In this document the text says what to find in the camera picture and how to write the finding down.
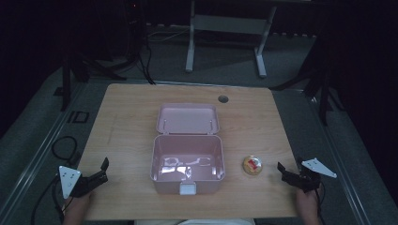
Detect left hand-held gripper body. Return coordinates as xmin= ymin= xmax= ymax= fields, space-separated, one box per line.
xmin=58 ymin=165 xmax=109 ymax=200

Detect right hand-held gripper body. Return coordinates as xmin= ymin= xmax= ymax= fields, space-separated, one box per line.
xmin=283 ymin=157 xmax=338 ymax=194

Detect round yellow snack packet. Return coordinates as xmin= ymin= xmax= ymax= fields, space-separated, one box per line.
xmin=241 ymin=155 xmax=264 ymax=176

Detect pink plastic box with lid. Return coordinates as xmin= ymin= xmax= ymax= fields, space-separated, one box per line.
xmin=149 ymin=102 xmax=226 ymax=197

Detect person's left hand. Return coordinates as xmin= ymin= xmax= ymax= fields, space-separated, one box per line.
xmin=61 ymin=189 xmax=95 ymax=225

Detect person's right hand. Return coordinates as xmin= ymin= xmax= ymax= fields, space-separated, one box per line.
xmin=295 ymin=187 xmax=323 ymax=225

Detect black metal stand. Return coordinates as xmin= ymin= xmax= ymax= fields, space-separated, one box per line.
xmin=269 ymin=31 xmax=346 ymax=127
xmin=60 ymin=51 xmax=128 ymax=113

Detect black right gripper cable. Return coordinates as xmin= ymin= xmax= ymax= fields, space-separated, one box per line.
xmin=314 ymin=181 xmax=327 ymax=225

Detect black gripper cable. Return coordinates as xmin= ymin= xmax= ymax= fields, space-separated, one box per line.
xmin=314 ymin=181 xmax=327 ymax=225
xmin=30 ymin=174 xmax=66 ymax=225

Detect black looped cable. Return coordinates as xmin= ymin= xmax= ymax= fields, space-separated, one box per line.
xmin=51 ymin=135 xmax=80 ymax=163

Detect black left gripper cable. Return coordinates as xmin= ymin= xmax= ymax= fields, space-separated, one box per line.
xmin=30 ymin=174 xmax=66 ymax=225

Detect black hanging cables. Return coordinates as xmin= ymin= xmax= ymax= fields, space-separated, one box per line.
xmin=136 ymin=39 xmax=157 ymax=86

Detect white metal desk frame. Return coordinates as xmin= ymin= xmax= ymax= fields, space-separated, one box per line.
xmin=185 ymin=0 xmax=278 ymax=79

